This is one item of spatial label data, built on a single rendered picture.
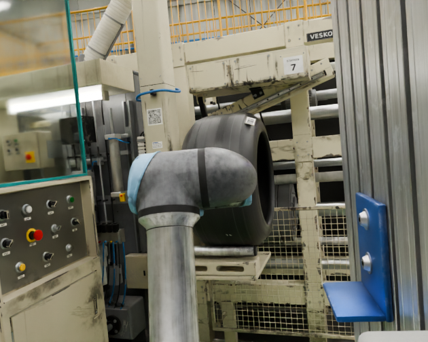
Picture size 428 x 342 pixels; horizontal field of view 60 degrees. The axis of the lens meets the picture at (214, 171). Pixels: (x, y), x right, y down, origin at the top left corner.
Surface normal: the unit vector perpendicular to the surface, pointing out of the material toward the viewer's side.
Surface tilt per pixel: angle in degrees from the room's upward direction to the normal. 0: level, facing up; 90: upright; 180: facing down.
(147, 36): 90
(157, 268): 71
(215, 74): 90
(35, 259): 90
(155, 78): 90
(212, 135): 48
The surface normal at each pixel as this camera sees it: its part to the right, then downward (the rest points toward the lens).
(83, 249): 0.95, -0.07
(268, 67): -0.30, 0.07
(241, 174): 0.71, -0.11
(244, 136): 0.43, -0.49
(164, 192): 0.04, -0.31
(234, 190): 0.59, 0.42
